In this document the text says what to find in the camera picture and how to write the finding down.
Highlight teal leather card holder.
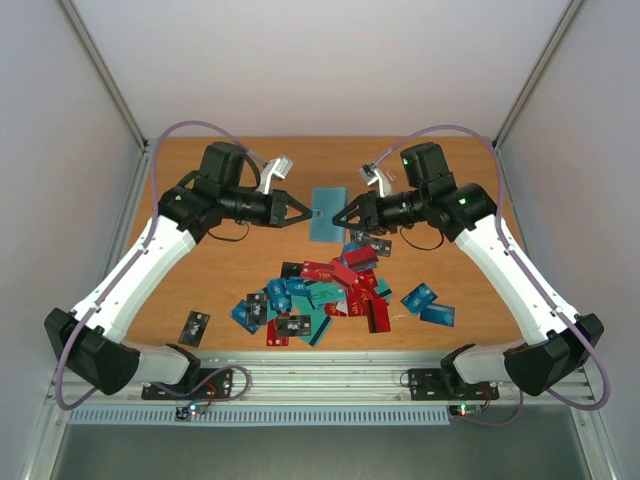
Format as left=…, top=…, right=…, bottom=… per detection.
left=309, top=187, right=348, bottom=244

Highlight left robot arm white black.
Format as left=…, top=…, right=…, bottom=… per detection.
left=44, top=142, right=312, bottom=398

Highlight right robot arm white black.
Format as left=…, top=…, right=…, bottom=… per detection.
left=332, top=142, right=604, bottom=397

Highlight black card near right arm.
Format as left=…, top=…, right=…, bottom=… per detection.
left=349, top=230, right=392, bottom=257

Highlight red card with magnetic stripe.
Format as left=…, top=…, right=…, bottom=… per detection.
left=341, top=244, right=379, bottom=271

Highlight teal VIP card centre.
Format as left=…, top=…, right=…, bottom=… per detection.
left=292, top=282, right=346, bottom=314

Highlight blue card left pile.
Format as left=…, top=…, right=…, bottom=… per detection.
left=266, top=278, right=292, bottom=312

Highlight black card left pile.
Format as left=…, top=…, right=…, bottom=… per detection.
left=246, top=293, right=268, bottom=326

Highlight teal card with black stripe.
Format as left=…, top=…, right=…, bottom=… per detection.
left=308, top=316, right=332, bottom=347

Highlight blue card far right upper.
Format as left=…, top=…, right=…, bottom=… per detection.
left=401, top=283, right=437, bottom=316

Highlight black card on red card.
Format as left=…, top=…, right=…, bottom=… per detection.
left=275, top=315, right=312, bottom=337

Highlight blue card far right lower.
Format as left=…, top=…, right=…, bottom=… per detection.
left=419, top=303, right=455, bottom=328

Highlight lone black VIP card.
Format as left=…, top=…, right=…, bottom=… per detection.
left=178, top=311, right=210, bottom=348

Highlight left small circuit board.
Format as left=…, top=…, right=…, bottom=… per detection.
left=174, top=403, right=208, bottom=422

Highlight small circuit board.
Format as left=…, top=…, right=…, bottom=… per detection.
left=449, top=403, right=485, bottom=418
left=174, top=403, right=208, bottom=422

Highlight right small circuit board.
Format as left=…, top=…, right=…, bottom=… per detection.
left=449, top=403, right=485, bottom=418

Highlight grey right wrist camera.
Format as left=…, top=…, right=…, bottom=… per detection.
left=359, top=163, right=393, bottom=198

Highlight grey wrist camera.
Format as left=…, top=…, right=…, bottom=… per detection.
left=359, top=163, right=393, bottom=198
left=258, top=156, right=293, bottom=195

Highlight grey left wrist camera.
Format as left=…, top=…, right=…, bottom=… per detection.
left=258, top=156, right=293, bottom=195

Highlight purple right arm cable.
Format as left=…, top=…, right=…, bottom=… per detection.
left=372, top=124, right=612, bottom=427

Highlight aluminium frame rail front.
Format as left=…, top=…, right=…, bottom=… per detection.
left=63, top=348, right=595, bottom=406

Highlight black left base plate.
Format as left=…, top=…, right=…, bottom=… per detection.
left=141, top=368, right=233, bottom=401

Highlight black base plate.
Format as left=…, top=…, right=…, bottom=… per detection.
left=141, top=368, right=233, bottom=401
left=406, top=368, right=500, bottom=402

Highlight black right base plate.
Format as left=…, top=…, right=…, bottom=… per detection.
left=406, top=368, right=500, bottom=402

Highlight grey slotted cable duct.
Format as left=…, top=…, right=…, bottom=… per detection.
left=68, top=405, right=449, bottom=427

